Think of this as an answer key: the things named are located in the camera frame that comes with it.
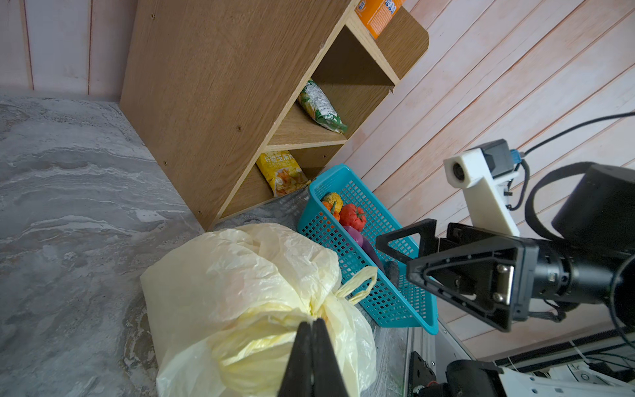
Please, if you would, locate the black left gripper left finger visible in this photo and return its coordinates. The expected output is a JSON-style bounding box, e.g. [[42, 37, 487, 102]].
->
[[278, 322, 313, 397]]

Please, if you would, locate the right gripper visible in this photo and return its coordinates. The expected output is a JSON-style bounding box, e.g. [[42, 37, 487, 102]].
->
[[375, 218, 620, 332]]

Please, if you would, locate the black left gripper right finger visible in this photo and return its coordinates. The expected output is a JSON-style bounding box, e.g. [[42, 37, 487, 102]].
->
[[312, 319, 348, 397]]

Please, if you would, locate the yellow plastic grocery bag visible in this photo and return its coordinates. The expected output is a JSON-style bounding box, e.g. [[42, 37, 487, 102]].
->
[[141, 223, 377, 396]]

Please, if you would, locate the orange toy pumpkin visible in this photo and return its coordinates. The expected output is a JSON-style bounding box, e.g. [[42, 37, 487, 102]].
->
[[322, 201, 340, 223]]

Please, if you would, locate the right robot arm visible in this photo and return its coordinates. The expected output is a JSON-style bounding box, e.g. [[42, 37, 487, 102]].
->
[[375, 162, 634, 337]]

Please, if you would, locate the teal plastic basket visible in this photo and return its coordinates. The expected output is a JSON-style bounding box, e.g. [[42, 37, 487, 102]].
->
[[296, 164, 440, 336]]

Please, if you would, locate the purple toy eggplant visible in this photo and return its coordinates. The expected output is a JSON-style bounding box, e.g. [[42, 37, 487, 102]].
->
[[362, 237, 385, 272]]

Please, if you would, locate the red toy tomato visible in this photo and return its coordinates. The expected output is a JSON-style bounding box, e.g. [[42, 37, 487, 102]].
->
[[340, 203, 367, 233]]

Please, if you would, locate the yellow toy pepper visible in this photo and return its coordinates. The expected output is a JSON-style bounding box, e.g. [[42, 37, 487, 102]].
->
[[322, 193, 343, 212]]

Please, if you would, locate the yellow chips packet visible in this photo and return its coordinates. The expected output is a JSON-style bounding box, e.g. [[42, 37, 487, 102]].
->
[[256, 151, 310, 198]]

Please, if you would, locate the green snack packet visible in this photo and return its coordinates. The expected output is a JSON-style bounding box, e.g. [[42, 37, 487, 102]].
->
[[297, 79, 347, 135]]

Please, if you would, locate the orange soda can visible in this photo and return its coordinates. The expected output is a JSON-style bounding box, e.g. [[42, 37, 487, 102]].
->
[[356, 0, 404, 39]]

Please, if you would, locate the wooden shelf unit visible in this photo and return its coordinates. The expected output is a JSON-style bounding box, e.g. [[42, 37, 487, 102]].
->
[[120, 1, 429, 230]]

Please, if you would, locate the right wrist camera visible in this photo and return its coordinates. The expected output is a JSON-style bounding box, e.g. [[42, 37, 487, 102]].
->
[[443, 139, 521, 237]]

